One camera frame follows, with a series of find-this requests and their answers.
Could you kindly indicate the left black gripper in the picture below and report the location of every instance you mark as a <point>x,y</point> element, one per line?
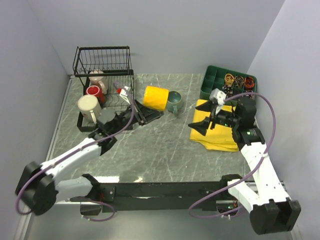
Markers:
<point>145,115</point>

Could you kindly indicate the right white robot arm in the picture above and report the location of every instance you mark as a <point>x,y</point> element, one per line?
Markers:
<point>260,192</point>

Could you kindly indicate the yellow cup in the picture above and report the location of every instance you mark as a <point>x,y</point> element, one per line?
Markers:
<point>155,98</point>

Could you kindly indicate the pink mug purple interior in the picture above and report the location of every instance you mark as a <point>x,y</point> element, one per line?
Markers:
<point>99,80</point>

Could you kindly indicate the blue-green glazed mug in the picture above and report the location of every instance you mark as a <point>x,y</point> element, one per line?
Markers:
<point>174,102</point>

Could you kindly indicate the green compartment organizer tray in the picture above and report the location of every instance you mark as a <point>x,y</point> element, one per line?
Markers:
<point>229,81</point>

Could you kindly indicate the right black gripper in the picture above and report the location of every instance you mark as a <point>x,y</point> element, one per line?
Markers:
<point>201,126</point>

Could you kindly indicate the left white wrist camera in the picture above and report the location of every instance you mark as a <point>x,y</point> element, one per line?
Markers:
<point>123,93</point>

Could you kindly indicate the red mug white squiggles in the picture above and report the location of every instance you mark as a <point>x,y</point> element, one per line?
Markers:
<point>96,91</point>

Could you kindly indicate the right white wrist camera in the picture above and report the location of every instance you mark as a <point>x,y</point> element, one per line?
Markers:
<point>218,98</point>

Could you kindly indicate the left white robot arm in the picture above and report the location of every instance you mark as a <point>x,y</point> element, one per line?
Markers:
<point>42,185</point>

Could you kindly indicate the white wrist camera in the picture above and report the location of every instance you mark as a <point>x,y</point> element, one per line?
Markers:
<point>123,93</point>
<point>218,98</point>

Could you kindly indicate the black base beam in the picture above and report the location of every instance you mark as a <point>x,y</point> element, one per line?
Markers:
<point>147,196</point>

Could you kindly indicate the white floral mug green interior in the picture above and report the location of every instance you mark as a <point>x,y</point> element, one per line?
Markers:
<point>90,107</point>

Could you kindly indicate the black wire dish rack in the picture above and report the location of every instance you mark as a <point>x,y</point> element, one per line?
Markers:
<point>111,62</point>

